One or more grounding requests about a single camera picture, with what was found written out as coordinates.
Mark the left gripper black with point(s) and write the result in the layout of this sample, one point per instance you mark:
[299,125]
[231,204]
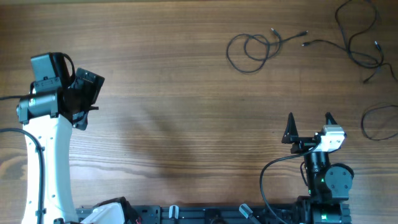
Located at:
[92,88]

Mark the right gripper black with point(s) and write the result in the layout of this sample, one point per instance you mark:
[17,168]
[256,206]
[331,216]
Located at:
[305,140]

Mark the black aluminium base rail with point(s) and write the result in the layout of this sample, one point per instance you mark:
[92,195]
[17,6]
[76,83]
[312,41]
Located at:
[158,215]

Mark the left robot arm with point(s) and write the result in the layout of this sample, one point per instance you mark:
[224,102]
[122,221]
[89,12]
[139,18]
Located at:
[60,98]

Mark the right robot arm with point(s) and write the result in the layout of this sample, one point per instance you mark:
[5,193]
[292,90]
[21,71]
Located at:
[328,184]

